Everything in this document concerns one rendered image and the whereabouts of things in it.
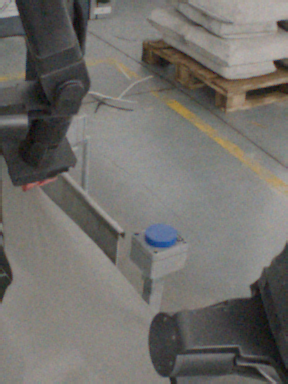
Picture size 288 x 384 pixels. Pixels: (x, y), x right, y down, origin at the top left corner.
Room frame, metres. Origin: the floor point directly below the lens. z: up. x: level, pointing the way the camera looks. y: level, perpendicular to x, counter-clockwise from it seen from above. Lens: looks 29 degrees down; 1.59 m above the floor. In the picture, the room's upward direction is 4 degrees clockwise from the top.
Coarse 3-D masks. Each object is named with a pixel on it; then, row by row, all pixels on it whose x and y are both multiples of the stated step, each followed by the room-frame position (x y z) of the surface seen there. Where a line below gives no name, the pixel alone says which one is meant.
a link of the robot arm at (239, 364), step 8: (240, 360) 0.43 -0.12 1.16; (248, 360) 0.43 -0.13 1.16; (256, 360) 0.43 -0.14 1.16; (264, 360) 0.44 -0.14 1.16; (232, 368) 0.46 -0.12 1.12; (240, 368) 0.45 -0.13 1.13; (248, 368) 0.44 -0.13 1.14; (256, 368) 0.43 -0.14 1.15; (264, 368) 0.44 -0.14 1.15; (272, 368) 0.44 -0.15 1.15; (248, 376) 0.45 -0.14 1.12; (256, 376) 0.44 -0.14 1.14; (264, 376) 0.43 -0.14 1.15; (272, 376) 0.43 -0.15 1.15
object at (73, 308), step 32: (0, 160) 0.97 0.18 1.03; (32, 192) 0.88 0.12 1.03; (32, 224) 0.89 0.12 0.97; (64, 224) 0.81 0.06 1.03; (32, 256) 0.89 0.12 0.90; (64, 256) 0.77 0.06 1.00; (96, 256) 0.74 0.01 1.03; (32, 288) 0.88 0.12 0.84; (64, 288) 0.77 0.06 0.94; (96, 288) 0.70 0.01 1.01; (128, 288) 0.66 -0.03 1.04; (0, 320) 0.84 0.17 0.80; (32, 320) 0.81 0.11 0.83; (64, 320) 0.77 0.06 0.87; (96, 320) 0.70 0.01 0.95; (128, 320) 0.64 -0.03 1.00; (0, 352) 0.80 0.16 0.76; (32, 352) 0.75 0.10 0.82; (64, 352) 0.73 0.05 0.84; (96, 352) 0.69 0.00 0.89; (128, 352) 0.64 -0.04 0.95
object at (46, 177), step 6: (36, 174) 0.84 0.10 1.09; (42, 174) 0.85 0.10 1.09; (48, 174) 0.86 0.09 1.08; (54, 174) 0.87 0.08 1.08; (18, 180) 0.83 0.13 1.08; (24, 180) 0.83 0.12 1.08; (30, 180) 0.84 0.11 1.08; (36, 180) 0.85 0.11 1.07; (42, 180) 0.85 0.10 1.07; (48, 180) 0.86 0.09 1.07; (54, 180) 0.87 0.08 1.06
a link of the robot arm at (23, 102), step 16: (64, 80) 0.78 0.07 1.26; (80, 80) 0.79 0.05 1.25; (0, 96) 0.80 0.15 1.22; (16, 96) 0.80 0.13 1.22; (32, 96) 0.81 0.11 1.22; (64, 96) 0.78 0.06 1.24; (80, 96) 0.79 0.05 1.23; (0, 112) 0.78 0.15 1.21; (16, 112) 0.79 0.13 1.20; (64, 112) 0.79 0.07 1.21; (0, 128) 0.78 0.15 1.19; (16, 128) 0.79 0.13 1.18
